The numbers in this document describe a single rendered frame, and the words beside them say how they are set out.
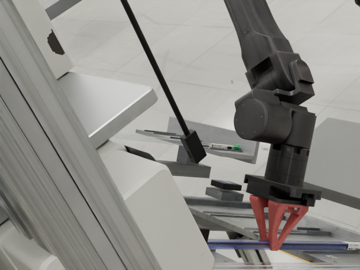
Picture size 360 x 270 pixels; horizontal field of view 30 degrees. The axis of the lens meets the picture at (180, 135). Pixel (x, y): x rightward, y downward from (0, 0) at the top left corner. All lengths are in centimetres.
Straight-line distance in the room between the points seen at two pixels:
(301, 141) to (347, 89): 219
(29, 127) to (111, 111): 9
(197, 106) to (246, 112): 259
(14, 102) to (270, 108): 67
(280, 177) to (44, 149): 71
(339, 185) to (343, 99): 154
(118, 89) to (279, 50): 64
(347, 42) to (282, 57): 258
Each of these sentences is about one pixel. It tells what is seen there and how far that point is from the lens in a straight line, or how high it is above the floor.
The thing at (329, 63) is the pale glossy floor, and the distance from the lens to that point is 342.
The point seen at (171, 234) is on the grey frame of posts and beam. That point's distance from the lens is 32.
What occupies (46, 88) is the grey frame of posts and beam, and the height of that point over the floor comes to 144.
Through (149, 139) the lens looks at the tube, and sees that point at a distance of 142.
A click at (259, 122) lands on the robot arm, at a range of 90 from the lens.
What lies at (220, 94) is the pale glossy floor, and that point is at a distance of 353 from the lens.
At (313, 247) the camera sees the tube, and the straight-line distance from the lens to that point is 106.
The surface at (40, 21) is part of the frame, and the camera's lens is 43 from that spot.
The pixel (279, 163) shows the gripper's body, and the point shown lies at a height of 100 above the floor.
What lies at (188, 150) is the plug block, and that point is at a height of 108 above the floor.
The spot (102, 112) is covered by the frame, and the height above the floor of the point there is 139.
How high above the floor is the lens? 153
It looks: 27 degrees down
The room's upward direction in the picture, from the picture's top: 26 degrees counter-clockwise
